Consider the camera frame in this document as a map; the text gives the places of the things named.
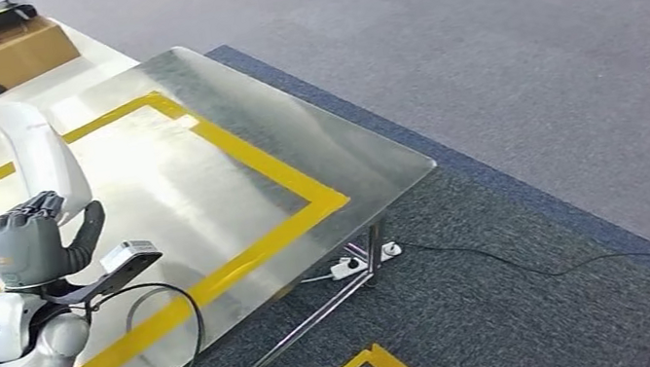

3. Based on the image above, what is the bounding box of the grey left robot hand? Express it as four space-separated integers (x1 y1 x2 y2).
0 181 117 294

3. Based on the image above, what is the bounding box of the white curved plastic part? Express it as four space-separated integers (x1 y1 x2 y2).
0 90 97 236

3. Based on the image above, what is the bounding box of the steel workbench table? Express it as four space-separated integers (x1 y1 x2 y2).
0 9 469 367

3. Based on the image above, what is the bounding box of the white desk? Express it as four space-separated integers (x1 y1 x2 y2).
0 6 150 150

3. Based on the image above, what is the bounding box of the brown cardboard box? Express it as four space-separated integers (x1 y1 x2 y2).
0 10 86 91

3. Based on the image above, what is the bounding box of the white power strip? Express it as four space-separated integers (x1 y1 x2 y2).
327 239 407 282

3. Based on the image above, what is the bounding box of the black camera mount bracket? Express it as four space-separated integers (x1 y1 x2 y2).
41 250 170 312

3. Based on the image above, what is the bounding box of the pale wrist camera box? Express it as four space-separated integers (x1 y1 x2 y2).
96 237 158 275

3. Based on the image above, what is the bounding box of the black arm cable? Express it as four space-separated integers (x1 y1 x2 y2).
90 275 212 367

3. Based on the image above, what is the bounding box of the black floor cable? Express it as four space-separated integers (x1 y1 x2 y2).
399 202 650 320

